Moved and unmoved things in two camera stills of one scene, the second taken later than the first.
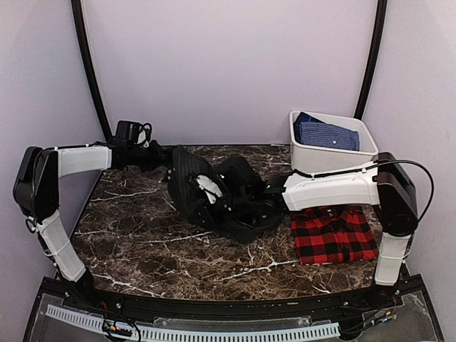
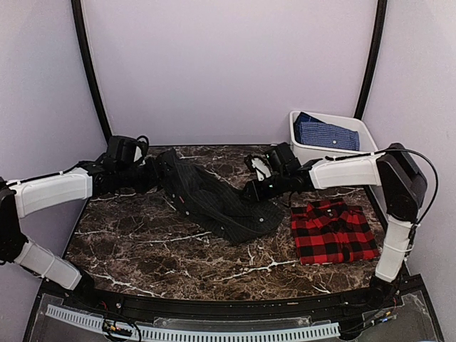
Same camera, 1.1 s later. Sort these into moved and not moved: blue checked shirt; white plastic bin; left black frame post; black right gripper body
Moved: black right gripper body
Not moved: left black frame post; white plastic bin; blue checked shirt
